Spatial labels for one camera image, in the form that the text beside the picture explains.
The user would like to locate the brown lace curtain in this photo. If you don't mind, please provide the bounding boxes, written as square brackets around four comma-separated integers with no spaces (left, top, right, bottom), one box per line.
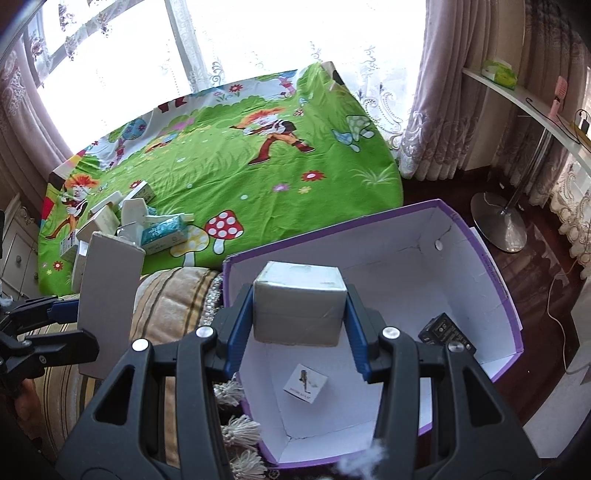
[503,0,591,259]

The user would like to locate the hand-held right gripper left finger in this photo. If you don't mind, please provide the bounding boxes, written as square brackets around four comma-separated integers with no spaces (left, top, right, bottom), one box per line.
[55,284,254,480]

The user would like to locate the pile of small cartons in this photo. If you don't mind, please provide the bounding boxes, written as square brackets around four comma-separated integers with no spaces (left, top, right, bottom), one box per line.
[59,180,195,289]

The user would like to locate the white cable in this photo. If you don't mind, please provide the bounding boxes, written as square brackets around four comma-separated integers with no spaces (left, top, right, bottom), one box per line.
[547,258,583,370]

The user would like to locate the metal round stand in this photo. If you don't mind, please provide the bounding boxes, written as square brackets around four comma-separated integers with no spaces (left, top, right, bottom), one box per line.
[471,124,555,254]

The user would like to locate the small white figure-print box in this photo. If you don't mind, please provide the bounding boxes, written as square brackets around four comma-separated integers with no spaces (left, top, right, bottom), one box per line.
[283,364,329,406]

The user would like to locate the tall white carton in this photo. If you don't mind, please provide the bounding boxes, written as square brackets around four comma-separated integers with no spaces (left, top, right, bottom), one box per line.
[78,232,146,380]

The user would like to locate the cartoon printed green bed sheet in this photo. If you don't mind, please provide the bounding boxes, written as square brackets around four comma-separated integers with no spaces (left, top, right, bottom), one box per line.
[37,62,404,296]

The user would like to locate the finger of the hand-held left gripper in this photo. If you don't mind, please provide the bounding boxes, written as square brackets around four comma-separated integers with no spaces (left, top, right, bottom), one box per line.
[0,295,84,329]
[0,330,100,384]

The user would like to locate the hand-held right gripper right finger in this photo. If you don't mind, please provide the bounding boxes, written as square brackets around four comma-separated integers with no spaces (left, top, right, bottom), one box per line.
[344,281,541,480]

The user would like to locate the purple cardboard storage box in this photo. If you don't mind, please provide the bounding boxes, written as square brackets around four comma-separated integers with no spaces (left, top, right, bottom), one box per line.
[222,198,525,469]

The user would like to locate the white nightstand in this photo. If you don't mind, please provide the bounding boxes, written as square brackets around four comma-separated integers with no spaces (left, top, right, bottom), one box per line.
[0,194,41,296]

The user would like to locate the white curved shelf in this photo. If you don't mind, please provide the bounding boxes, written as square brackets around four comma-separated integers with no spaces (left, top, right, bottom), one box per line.
[462,67,591,153]

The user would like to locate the pink comb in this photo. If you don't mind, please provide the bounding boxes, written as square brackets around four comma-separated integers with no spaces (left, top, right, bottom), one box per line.
[549,76,568,116]

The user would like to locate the green tissue pack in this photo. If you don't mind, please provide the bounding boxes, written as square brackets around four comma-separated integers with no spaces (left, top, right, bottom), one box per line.
[481,58,518,89]

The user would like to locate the striped pillow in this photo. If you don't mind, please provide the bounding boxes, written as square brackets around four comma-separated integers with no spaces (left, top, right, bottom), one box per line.
[14,267,269,480]

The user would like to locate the pink curtain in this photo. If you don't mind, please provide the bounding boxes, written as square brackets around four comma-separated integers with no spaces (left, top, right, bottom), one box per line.
[0,37,75,208]
[399,0,525,182]

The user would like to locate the sheer white lace curtain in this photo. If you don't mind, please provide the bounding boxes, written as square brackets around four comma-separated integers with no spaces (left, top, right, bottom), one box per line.
[28,0,426,153]

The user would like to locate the black box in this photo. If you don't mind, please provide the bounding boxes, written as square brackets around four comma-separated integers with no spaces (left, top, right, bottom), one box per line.
[418,312,478,356]

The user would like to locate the plain white carton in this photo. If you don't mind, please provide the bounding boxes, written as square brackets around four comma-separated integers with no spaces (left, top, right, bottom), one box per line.
[253,261,348,348]

